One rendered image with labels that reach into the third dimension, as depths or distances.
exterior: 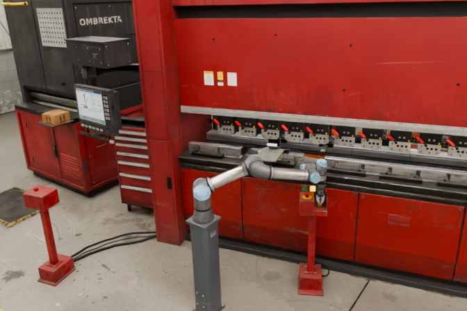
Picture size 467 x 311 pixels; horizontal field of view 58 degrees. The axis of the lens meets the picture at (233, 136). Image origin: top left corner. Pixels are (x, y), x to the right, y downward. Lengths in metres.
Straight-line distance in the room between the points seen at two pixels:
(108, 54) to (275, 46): 1.24
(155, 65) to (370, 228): 2.16
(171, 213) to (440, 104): 2.41
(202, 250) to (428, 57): 2.03
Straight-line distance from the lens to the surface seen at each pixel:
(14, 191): 5.82
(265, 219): 3.70
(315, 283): 3.54
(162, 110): 3.59
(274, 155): 3.38
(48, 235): 3.84
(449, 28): 3.17
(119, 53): 3.28
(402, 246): 3.59
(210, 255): 3.02
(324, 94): 3.28
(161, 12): 3.45
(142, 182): 4.48
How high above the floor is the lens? 2.26
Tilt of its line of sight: 19 degrees down
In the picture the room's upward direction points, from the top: 2 degrees counter-clockwise
